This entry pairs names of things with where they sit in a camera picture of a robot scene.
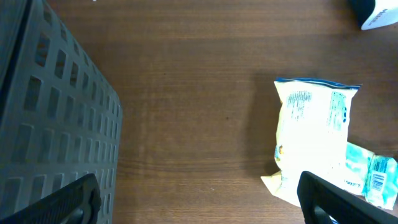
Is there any white barcode scanner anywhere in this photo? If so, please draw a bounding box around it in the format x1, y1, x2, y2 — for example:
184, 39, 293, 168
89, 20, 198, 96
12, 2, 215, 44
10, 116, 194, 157
348, 0, 397, 30

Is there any small teal tissue pack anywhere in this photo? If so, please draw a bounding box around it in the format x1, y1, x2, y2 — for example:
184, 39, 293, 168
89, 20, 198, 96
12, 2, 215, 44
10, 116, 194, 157
364, 155, 397, 210
343, 142, 374, 196

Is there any cream snack bag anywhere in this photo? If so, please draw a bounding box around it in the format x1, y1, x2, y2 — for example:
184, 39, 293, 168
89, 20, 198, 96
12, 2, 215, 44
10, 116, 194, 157
261, 78, 360, 206

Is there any dark grey perforated basket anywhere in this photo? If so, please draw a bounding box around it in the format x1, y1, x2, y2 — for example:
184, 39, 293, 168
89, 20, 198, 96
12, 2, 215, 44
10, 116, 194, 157
1, 0, 123, 223

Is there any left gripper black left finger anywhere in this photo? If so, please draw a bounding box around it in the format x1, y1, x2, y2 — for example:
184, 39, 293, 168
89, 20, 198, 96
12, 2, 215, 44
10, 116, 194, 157
1, 174, 101, 224

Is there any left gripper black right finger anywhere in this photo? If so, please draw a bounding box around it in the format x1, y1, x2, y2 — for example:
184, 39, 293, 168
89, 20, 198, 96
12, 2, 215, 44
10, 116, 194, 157
297, 171, 397, 224

